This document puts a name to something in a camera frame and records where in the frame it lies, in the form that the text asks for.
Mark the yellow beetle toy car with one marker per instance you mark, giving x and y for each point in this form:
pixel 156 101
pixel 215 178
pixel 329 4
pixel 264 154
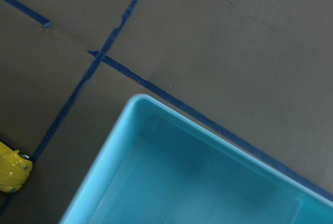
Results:
pixel 15 168

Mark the light blue plastic bin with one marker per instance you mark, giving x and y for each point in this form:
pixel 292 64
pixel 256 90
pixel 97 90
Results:
pixel 157 166

